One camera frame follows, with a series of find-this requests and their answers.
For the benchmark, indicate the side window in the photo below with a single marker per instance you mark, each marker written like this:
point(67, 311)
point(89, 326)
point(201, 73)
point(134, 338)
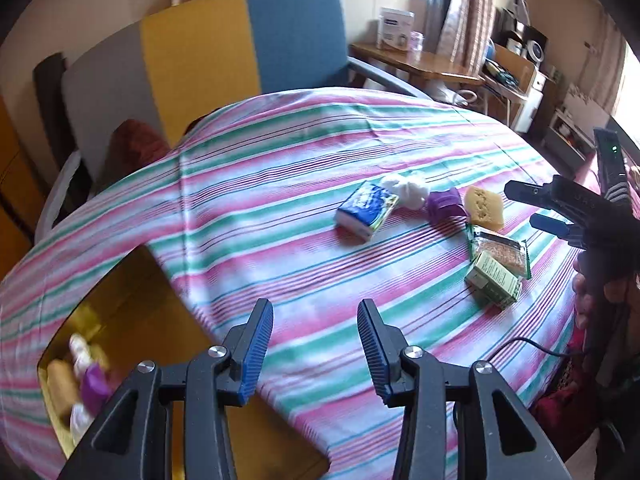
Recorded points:
point(631, 95)

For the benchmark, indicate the blue tissue pack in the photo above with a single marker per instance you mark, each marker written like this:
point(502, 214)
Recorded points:
point(365, 207)

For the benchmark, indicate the gold tin box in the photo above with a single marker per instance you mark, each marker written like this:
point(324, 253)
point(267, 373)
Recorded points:
point(150, 305)

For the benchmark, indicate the dark red cloth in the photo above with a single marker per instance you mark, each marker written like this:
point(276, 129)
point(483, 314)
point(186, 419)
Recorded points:
point(137, 145)

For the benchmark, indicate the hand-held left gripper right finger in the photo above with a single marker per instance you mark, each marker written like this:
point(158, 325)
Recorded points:
point(375, 355)

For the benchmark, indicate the wooden side table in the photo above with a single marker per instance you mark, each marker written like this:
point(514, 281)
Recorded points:
point(430, 65)

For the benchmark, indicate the pink cup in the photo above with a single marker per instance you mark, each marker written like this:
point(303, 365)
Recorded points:
point(416, 42)

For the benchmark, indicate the round white speaker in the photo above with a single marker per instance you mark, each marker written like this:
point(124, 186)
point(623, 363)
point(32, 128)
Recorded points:
point(536, 50)

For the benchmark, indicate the white printed box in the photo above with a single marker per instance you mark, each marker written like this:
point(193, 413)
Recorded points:
point(395, 30)

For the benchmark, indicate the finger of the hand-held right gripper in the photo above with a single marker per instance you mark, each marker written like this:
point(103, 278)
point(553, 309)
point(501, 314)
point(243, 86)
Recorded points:
point(525, 193)
point(547, 222)

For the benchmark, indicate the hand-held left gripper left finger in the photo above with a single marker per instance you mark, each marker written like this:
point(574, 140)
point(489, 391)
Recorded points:
point(252, 355)

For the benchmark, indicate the large yellow sponge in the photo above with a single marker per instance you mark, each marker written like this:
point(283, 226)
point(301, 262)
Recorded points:
point(60, 385)

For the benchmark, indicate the blue ball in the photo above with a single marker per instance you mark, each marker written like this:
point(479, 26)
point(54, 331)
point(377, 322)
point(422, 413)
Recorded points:
point(490, 52)

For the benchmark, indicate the person's pink patterned clothing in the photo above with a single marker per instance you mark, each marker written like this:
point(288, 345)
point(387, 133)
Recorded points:
point(565, 410)

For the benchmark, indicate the white low shelf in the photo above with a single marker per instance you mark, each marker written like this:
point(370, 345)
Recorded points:
point(570, 132)

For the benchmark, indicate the pink blanket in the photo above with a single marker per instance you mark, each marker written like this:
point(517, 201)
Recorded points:
point(592, 172)

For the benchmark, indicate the small green box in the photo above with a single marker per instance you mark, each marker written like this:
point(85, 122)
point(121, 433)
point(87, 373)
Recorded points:
point(492, 277)

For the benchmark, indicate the green cracker packet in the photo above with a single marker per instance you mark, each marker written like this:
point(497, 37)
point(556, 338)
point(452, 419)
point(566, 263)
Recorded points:
point(505, 252)

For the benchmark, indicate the small cream item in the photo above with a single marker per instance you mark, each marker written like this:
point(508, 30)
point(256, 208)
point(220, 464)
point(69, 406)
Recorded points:
point(80, 347)

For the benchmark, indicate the small yellow holed sponge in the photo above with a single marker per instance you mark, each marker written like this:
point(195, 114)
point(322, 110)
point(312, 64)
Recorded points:
point(482, 205)

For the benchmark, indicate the wooden box shelf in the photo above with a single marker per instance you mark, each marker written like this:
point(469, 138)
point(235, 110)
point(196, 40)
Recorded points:
point(515, 67)

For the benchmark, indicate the person's right hand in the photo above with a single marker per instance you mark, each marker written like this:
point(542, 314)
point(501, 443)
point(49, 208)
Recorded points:
point(581, 300)

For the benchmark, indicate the grey yellow blue armchair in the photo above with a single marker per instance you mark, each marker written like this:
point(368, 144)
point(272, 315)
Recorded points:
point(200, 60)

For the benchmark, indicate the wooden wardrobe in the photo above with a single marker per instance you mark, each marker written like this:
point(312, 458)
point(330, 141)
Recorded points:
point(10, 185)

